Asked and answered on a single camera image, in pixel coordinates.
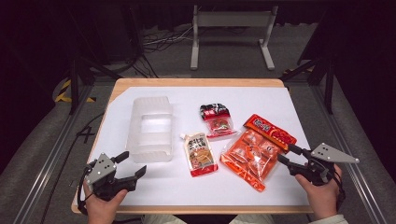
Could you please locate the person's right hand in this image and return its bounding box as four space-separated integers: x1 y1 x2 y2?
294 163 344 220

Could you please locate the white paper sheet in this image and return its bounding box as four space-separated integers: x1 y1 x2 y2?
78 86 312 207

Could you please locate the small red black snack packet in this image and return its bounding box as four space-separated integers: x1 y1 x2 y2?
199 103 237 139

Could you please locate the hand-held gripper cable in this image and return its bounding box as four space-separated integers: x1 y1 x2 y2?
331 164 347 213
77 166 94 217

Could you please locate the spouted sauce pouch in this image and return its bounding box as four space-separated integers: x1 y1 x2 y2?
179 132 219 178

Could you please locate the left hand-held gripper cable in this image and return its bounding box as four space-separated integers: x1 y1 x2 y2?
77 166 94 217

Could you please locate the aluminium floor rail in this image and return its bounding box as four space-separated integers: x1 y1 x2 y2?
309 85 387 224
12 83 94 224

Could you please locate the translucent plastic container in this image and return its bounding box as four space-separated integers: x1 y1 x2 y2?
125 95 175 164

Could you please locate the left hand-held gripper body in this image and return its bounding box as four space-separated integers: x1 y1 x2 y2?
83 151 138 203

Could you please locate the right hand-held gripper cable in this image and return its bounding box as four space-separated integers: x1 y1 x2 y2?
331 164 347 213

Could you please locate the black floor cable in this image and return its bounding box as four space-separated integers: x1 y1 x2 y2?
106 46 160 78

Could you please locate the black metal stand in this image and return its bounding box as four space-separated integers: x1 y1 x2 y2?
66 0 150 116
279 6 339 116

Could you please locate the white floor cable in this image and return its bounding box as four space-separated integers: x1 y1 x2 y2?
144 26 195 46

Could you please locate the person's left hand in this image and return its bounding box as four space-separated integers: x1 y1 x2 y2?
82 182 129 224

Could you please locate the yellow black hazard tape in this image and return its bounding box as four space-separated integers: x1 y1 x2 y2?
54 78 97 104

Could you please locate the large orange snack bag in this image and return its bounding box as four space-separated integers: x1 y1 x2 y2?
219 113 298 193

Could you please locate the white metal stand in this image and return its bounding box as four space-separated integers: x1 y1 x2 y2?
190 4 279 71

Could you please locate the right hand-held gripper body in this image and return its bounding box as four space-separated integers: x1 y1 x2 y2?
287 142 361 188

